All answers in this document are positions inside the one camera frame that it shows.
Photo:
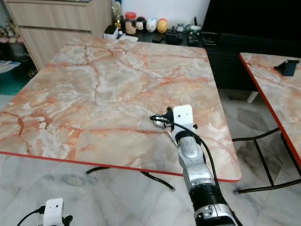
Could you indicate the silver metal spoon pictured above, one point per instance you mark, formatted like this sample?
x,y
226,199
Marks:
x,y
158,122

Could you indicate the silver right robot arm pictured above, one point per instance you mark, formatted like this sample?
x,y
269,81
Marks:
x,y
198,167

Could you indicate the black device box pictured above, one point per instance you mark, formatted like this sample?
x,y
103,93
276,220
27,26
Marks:
x,y
172,37

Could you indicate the small grey toy figure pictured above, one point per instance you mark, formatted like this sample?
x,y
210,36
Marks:
x,y
178,28

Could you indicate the white console leg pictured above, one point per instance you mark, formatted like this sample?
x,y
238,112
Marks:
x,y
252,97

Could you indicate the yellow egg figure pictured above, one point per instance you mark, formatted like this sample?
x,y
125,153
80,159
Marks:
x,y
162,26

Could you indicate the green white gadget with antenna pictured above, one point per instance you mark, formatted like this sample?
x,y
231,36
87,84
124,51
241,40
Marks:
x,y
194,27

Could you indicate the black and white egg figure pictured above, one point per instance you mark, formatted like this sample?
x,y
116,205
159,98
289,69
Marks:
x,y
140,24

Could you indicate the red lidded snack jar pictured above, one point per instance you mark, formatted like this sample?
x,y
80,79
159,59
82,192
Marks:
x,y
130,24

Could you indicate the golden figurine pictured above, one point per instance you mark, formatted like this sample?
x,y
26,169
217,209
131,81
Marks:
x,y
117,14

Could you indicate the small black box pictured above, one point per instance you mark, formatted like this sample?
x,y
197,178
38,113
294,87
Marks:
x,y
287,68

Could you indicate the white papers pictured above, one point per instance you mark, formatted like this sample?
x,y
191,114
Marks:
x,y
7,66

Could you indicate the black television screen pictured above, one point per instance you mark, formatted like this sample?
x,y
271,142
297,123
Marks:
x,y
251,16

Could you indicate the dark green storage box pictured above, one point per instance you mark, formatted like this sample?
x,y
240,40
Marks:
x,y
14,81

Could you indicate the light wooden cabinet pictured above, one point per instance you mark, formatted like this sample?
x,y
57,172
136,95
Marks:
x,y
56,26

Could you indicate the shelf of small toys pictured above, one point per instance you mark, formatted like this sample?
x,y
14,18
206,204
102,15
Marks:
x,y
8,34

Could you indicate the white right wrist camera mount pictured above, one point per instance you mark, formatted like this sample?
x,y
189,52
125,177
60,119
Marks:
x,y
183,117

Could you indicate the black metal table leg frame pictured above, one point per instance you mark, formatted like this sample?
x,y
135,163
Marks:
x,y
155,178

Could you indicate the black folding table leg frame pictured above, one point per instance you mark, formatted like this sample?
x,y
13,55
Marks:
x,y
261,157

